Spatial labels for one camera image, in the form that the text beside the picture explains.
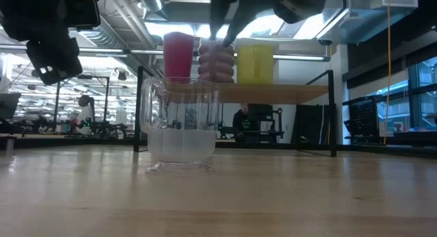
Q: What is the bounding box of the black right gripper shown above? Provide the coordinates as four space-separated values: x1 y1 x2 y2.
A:
208 0 327 48

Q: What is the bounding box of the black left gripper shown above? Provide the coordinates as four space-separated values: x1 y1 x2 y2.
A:
26 37 83 86

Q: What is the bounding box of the pink ribbed mug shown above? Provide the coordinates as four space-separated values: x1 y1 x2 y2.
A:
197 41 236 84

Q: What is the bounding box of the yellow-green mug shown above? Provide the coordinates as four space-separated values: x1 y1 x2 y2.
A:
237 43 275 85

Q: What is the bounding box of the red plastic cup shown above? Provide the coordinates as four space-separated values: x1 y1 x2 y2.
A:
163 31 196 83

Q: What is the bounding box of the clear glass mug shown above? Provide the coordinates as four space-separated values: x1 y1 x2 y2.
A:
139 76 221 175

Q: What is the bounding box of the wooden shelf with black legs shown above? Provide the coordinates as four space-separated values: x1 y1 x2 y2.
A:
132 66 337 158

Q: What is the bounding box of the person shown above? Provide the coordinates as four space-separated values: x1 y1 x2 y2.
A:
232 103 254 143
70 94 96 135

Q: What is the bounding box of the black background equipment rack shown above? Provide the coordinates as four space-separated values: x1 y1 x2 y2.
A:
251 103 284 143

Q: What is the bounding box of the black background panel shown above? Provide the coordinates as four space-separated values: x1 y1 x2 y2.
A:
295 104 329 145

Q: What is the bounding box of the black perforated cart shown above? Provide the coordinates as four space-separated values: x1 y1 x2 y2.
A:
343 96 383 145

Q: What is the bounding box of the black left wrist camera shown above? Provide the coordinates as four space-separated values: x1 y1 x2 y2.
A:
63 0 102 29

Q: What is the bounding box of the yellow hanging cable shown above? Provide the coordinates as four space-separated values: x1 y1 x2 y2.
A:
382 0 393 145

